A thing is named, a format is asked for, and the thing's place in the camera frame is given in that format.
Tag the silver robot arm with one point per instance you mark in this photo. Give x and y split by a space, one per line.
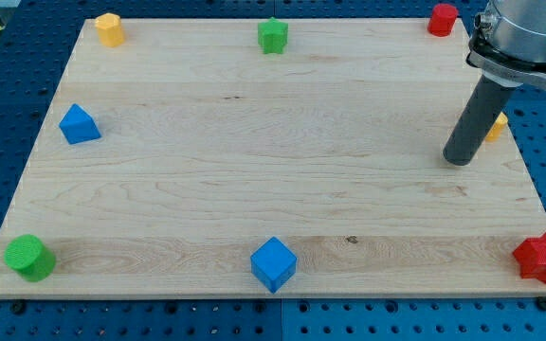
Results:
508 42

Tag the light wooden board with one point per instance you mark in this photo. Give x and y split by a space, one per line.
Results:
209 148

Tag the blue cube block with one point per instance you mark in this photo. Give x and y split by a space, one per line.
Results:
273 264

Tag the green star block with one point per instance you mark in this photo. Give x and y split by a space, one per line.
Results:
272 36

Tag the blue triangular block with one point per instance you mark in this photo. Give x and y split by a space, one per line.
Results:
78 126

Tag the yellow hexagon block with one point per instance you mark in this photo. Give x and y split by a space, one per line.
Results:
109 29

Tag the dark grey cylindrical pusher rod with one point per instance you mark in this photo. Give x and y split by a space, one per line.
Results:
477 119

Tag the red cylinder block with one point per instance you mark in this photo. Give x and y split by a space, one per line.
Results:
442 19

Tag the yellow block behind rod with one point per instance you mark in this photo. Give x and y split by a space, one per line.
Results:
497 128

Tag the green cylinder block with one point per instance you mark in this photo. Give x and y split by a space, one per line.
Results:
30 258

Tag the red star block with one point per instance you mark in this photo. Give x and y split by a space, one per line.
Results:
531 257

